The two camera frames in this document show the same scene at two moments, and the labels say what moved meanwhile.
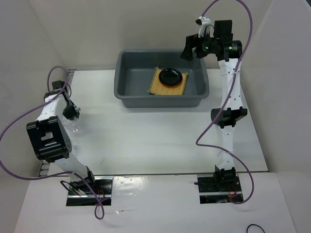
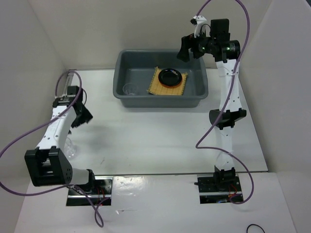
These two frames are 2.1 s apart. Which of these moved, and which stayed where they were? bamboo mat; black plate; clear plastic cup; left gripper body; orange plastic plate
Moved: left gripper body; clear plastic cup
Stayed: black plate; bamboo mat; orange plastic plate
